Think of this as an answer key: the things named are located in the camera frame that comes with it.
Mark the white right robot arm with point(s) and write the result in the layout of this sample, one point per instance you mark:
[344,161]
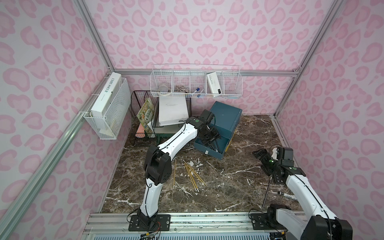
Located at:
[321,223]

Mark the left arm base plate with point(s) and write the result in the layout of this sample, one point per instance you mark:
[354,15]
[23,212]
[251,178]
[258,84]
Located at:
[141,224]

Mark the green stool frame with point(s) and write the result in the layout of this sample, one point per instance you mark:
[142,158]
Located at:
[162,137]

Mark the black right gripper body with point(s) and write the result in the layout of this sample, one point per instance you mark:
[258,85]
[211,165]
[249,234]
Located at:
[263,156]

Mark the yellow pencil bundle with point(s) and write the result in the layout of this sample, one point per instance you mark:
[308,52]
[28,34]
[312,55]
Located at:
[186,170]

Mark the white book box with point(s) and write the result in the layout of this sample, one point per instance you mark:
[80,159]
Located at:
[106,96]

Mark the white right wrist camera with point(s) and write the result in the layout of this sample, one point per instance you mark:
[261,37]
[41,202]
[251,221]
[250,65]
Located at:
[274,155]

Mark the black pencils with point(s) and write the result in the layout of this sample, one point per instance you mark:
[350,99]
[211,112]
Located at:
[216,146]

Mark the lone black pencil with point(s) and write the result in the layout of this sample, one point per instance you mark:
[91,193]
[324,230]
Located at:
[267,191]

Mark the colorful picture book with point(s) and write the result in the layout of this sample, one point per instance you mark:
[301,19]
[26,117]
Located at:
[145,115]

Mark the white paper stack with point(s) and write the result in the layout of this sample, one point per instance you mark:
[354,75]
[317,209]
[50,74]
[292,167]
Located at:
[172,110]

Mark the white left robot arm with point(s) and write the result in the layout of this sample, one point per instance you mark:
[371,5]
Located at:
[158,163]

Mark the teal drawer cabinet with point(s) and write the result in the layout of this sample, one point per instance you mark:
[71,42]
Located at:
[226,119]

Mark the teal drawer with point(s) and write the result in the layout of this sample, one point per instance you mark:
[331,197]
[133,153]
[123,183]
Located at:
[208,150]

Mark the black marker pen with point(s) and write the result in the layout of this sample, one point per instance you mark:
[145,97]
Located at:
[292,197]

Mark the white wire side basket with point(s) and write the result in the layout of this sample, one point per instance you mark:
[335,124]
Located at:
[108,127]

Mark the white small box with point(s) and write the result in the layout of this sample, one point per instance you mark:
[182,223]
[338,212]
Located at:
[214,84]

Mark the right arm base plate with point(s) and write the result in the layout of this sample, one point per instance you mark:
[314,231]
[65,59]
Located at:
[260,222]

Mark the white wire wall basket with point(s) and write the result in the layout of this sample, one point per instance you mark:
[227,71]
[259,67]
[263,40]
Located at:
[181,80]

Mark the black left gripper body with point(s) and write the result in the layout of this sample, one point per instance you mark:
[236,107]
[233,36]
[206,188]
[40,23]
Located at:
[213,137]

